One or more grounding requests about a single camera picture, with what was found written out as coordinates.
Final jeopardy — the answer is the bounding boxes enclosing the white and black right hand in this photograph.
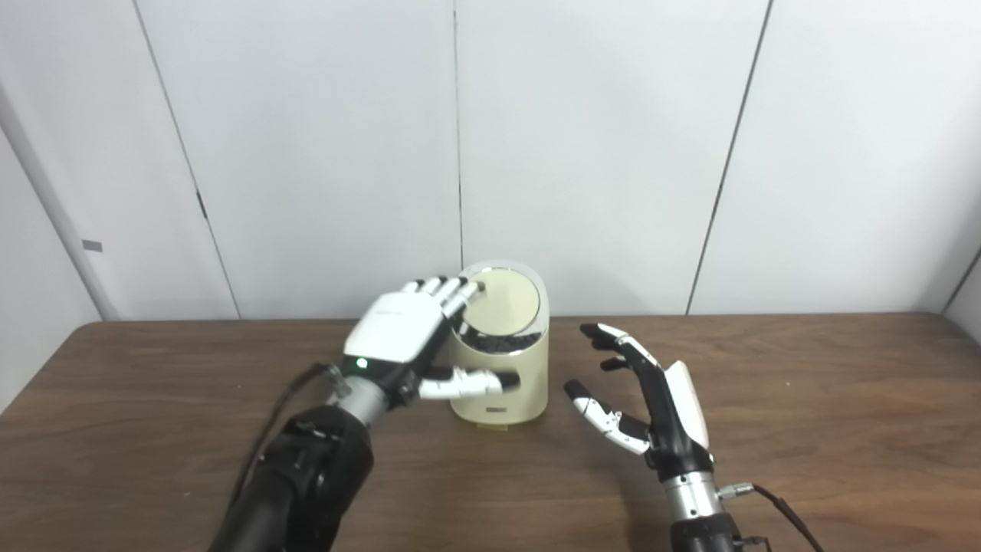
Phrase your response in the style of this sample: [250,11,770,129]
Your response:
[564,323,715,482]

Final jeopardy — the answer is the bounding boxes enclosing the white and black left hand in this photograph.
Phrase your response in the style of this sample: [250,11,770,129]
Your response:
[341,276,522,407]

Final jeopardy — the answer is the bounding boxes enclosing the cream-colored lidded bin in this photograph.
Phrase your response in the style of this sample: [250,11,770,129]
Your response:
[448,261,551,429]

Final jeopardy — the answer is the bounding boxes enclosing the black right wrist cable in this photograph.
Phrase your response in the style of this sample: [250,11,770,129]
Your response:
[717,483,825,552]

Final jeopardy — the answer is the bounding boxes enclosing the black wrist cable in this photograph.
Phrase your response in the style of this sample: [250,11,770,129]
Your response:
[717,483,825,552]
[228,363,349,511]

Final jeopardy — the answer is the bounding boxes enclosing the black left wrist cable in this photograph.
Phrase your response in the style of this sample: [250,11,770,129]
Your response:
[228,363,349,511]

